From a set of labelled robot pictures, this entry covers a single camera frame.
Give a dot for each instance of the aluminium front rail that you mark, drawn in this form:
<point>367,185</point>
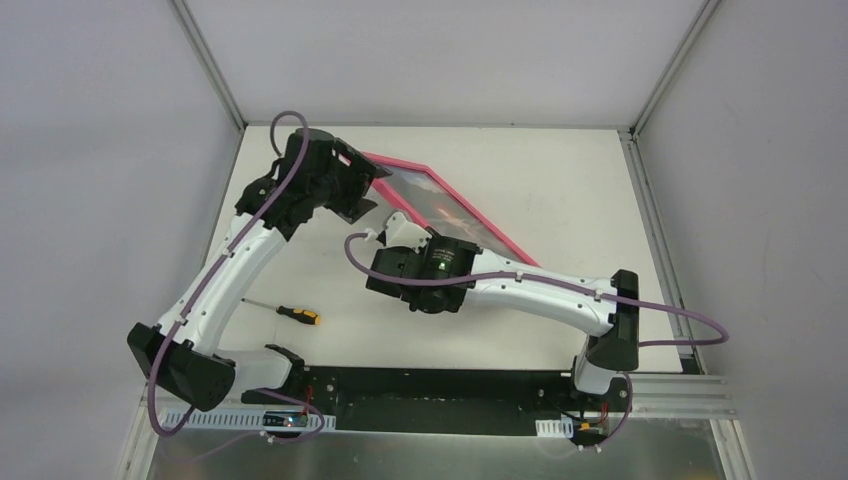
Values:
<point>682,397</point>

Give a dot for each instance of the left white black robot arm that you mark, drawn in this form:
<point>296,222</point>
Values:
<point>180,353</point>

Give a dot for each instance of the yellow black screwdriver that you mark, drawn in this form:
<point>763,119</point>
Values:
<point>303,316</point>

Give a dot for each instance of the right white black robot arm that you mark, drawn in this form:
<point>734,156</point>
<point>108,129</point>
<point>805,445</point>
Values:
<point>606,310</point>

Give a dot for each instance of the white cable duct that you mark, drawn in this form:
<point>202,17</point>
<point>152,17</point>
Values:
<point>555,428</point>
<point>285,420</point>

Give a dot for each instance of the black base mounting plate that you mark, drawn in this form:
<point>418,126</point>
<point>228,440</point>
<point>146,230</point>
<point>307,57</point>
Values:
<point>457,421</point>

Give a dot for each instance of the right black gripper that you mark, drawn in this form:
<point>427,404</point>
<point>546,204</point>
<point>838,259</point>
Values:
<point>382,275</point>

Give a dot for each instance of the right white cable duct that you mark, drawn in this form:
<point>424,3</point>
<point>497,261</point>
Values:
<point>555,428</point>

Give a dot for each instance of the pink picture frame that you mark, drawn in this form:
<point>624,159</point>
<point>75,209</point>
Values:
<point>430,201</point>

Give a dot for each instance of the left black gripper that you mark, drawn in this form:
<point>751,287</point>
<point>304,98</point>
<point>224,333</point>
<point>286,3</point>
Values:
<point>357,183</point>

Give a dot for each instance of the left white cable duct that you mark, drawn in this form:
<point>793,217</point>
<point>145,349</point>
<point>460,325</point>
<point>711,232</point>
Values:
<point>285,420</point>

